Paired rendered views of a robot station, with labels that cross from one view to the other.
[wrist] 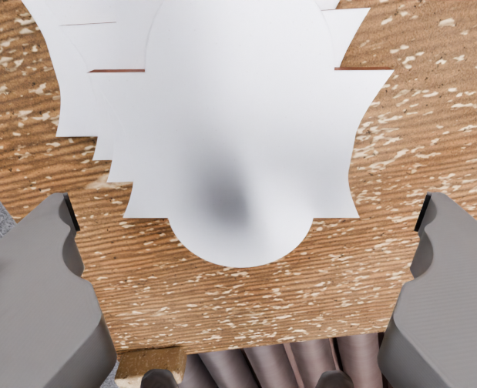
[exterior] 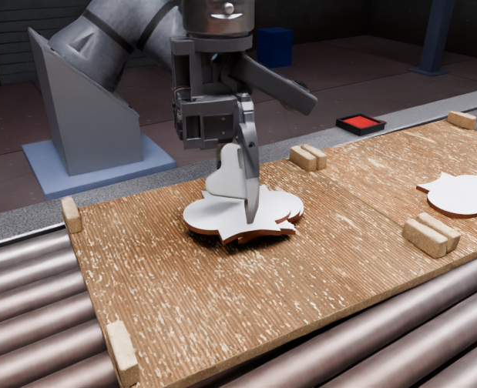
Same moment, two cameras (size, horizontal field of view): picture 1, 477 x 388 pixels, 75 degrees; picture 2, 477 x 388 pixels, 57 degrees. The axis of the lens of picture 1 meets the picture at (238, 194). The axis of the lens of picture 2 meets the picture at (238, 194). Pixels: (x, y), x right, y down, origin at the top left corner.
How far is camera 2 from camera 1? 0.55 m
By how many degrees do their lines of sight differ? 72
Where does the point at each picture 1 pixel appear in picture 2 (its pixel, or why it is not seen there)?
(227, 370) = (23, 269)
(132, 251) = (162, 210)
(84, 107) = not seen: hidden behind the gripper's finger
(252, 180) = (229, 212)
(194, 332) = (97, 235)
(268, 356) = (43, 287)
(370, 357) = (34, 355)
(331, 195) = (230, 230)
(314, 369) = (18, 319)
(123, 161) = not seen: hidden behind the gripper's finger
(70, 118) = not seen: hidden behind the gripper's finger
